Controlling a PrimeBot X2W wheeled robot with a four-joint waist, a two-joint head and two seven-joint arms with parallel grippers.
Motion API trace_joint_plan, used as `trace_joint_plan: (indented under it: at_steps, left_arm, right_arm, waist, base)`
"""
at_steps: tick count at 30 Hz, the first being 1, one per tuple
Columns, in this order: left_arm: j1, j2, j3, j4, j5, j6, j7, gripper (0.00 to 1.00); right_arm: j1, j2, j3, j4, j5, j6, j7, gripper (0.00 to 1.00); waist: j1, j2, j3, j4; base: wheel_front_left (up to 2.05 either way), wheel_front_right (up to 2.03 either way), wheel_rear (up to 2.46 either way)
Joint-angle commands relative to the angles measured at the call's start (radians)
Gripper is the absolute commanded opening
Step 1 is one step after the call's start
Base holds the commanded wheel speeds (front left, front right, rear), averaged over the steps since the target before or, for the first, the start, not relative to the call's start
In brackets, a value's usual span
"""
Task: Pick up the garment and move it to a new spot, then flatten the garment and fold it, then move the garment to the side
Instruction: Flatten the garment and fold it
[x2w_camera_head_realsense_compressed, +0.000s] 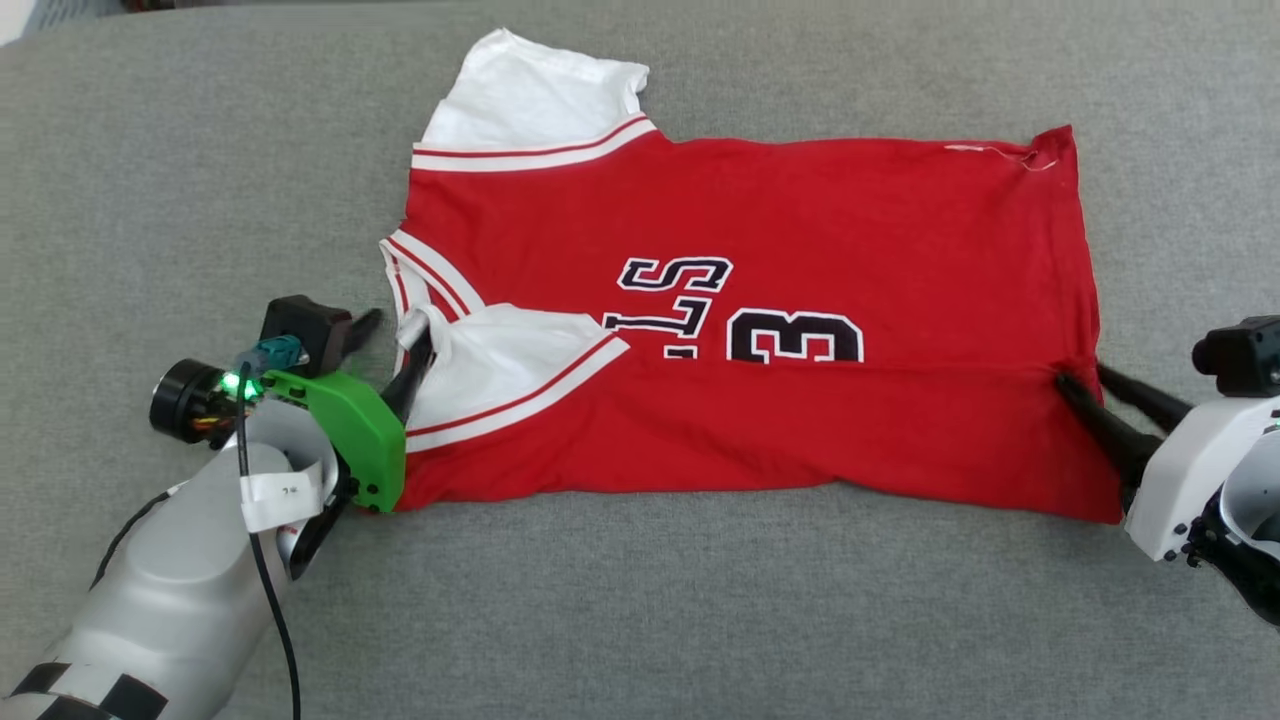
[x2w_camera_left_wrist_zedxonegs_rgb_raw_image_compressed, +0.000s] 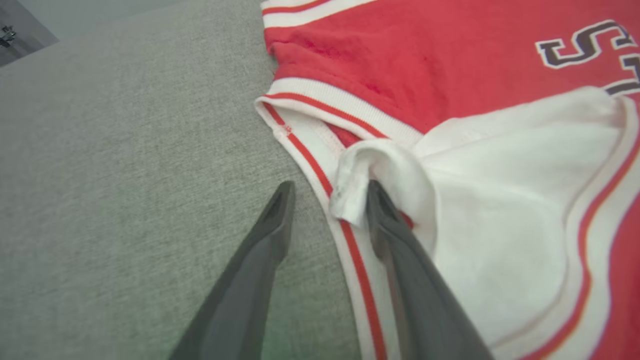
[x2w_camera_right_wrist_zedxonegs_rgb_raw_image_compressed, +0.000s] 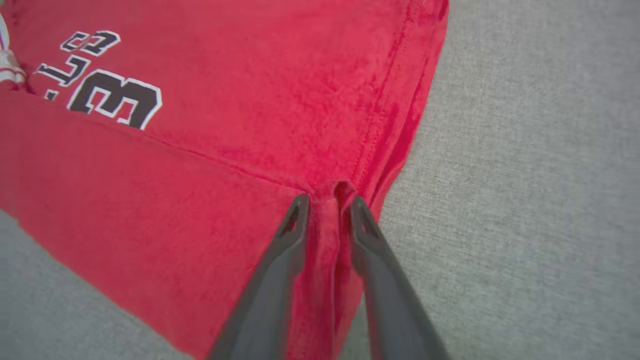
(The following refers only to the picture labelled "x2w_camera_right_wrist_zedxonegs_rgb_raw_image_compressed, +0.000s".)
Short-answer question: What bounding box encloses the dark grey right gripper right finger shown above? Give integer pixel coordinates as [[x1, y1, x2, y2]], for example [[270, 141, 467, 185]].
[[348, 195, 450, 360]]

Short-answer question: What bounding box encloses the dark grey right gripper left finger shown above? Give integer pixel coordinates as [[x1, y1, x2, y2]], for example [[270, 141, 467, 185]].
[[206, 193, 311, 360]]

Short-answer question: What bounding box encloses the red basketball jersey with print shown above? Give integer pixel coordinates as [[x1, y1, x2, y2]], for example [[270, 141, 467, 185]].
[[0, 0, 450, 360]]

